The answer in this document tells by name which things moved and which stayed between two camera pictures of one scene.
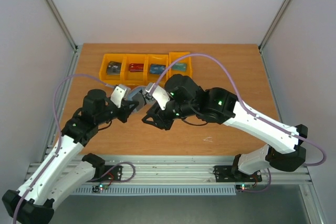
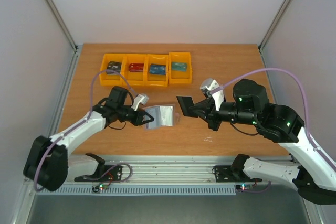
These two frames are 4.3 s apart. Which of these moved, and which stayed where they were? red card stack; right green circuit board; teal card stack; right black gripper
Moved: right black gripper
Stayed: right green circuit board; red card stack; teal card stack
